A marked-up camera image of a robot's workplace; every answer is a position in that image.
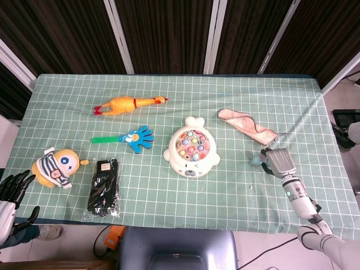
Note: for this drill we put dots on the pink towel grey edge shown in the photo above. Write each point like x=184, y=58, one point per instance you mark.
x=247, y=123

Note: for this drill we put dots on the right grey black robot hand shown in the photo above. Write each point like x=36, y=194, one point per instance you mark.
x=279, y=161

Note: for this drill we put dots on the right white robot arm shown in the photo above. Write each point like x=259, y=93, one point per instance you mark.
x=302, y=199

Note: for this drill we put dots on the black gloves in plastic bag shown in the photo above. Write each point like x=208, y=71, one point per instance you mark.
x=104, y=188

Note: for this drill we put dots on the dark sneaker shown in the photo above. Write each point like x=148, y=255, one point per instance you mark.
x=343, y=137

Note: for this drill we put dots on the yellow plush toy striped shirt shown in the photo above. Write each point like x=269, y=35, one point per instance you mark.
x=56, y=168

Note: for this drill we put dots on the white screen frame post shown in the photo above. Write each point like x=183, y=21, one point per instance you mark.
x=215, y=36
x=119, y=36
x=17, y=67
x=340, y=76
x=278, y=36

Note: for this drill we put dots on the blue hand clapper toy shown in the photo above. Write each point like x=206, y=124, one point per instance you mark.
x=139, y=139

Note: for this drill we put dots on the green white checked tablecloth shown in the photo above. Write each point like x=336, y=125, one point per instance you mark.
x=180, y=202

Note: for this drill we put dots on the white whack-a-mole toy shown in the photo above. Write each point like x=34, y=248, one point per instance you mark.
x=191, y=149

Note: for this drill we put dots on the blue grey chair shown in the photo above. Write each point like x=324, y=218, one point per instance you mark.
x=177, y=247

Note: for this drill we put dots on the yellow rubber chicken toy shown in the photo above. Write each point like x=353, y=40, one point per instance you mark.
x=123, y=104

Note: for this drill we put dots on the grey shoe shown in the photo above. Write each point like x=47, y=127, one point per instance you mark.
x=50, y=232

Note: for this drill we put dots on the black monitor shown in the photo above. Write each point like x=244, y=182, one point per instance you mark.
x=344, y=116

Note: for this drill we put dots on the white trouser leg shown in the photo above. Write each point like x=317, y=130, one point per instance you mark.
x=355, y=132

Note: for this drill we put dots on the orange device on floor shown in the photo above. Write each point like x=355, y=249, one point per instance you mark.
x=115, y=239

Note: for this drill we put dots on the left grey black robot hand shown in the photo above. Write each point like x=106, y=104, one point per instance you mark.
x=7, y=211

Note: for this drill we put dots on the blue trouser leg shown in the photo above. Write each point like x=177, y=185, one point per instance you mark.
x=22, y=237

